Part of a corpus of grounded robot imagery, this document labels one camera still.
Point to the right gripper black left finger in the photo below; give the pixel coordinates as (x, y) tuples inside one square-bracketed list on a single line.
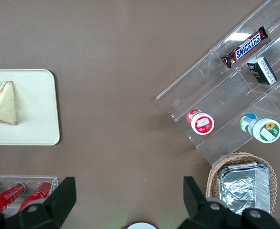
[(46, 214)]

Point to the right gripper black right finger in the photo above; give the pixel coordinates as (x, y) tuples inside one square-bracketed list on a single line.
[(201, 214)]

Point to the triangular sandwich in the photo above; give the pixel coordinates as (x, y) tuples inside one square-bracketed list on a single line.
[(5, 107)]

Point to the light wicker basket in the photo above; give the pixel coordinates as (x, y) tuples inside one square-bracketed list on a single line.
[(213, 174)]

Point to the beige plastic tray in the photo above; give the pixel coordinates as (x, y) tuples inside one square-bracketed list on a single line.
[(34, 107)]

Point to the red cola bottle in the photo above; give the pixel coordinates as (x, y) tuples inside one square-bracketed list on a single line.
[(36, 195), (7, 198)]

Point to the clear acrylic bottle rack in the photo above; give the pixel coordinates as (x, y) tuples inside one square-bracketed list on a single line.
[(55, 181)]

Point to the aluminium foil container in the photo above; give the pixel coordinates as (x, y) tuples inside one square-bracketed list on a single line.
[(242, 186)]

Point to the red lid yogurt bottle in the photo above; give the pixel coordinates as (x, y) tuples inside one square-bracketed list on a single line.
[(200, 122)]

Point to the green lid yogurt bottle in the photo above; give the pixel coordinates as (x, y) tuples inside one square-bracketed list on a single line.
[(261, 127)]

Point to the clear acrylic stepped display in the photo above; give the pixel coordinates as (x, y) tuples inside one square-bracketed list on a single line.
[(225, 100)]

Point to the small black white box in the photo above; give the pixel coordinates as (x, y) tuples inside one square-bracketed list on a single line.
[(261, 70)]

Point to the Snickers chocolate bar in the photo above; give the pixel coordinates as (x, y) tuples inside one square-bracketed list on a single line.
[(245, 46)]

